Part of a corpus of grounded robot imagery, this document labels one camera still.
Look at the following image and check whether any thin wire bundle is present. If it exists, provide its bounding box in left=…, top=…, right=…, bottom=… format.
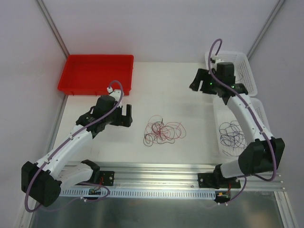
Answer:
left=143, top=114, right=187, bottom=147

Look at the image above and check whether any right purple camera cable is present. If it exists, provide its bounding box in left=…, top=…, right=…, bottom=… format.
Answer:
left=207, top=38, right=278, bottom=181

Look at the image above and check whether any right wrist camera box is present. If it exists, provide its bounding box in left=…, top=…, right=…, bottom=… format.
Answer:
left=210, top=55, right=224, bottom=65

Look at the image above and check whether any near white perforated basket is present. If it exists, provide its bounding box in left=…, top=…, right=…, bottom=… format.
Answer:
left=212, top=96, right=270, bottom=159

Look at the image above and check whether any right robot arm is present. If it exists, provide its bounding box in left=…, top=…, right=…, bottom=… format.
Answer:
left=189, top=62, right=285, bottom=189

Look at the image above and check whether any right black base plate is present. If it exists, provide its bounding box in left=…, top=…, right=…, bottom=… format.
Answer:
left=197, top=173, right=241, bottom=190

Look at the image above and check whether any aluminium mounting rail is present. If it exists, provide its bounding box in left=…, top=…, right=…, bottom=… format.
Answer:
left=96, top=161, right=287, bottom=191

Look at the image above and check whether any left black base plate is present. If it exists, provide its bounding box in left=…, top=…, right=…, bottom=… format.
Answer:
left=95, top=171, right=115, bottom=186

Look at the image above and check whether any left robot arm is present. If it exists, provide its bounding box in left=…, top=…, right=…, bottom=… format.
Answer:
left=21, top=90, right=133, bottom=212

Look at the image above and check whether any separated dark wire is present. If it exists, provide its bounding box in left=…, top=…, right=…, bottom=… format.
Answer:
left=218, top=120, right=249, bottom=157

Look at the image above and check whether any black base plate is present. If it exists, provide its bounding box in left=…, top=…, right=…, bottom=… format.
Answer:
left=95, top=171, right=115, bottom=186
left=197, top=173, right=241, bottom=190

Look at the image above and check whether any far white perforated basket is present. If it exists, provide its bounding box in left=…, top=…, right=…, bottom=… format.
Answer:
left=217, top=51, right=257, bottom=97

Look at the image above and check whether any white perforated basket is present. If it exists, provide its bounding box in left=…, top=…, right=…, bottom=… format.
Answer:
left=217, top=51, right=257, bottom=97
left=212, top=96, right=270, bottom=159

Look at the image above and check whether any white slotted cable duct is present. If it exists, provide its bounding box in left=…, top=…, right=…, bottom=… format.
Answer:
left=60, top=187, right=216, bottom=200

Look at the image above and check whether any red plastic tray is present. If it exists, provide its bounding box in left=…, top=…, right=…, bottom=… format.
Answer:
left=57, top=55, right=134, bottom=95

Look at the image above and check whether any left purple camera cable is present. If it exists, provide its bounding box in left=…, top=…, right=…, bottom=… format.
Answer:
left=25, top=80, right=124, bottom=212

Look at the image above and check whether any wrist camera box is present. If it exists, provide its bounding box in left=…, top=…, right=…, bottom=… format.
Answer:
left=210, top=55, right=224, bottom=65
left=107, top=87, right=124, bottom=107

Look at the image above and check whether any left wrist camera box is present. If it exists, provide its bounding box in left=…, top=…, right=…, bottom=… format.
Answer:
left=107, top=87, right=124, bottom=107

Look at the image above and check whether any purple camera cable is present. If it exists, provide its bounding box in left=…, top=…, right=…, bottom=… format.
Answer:
left=25, top=80, right=124, bottom=212
left=207, top=38, right=278, bottom=181

